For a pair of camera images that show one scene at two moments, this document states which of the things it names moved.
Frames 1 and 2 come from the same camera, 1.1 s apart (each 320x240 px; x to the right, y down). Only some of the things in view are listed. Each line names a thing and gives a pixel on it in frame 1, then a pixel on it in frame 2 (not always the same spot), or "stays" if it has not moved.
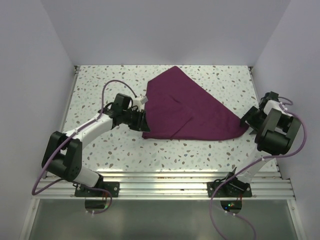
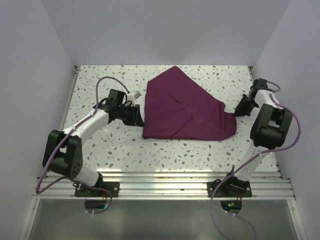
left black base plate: x=113 y=187 stays
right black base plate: x=229 y=189 stays
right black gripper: x=248 y=116 → x=240 y=111
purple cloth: x=180 y=108 stays
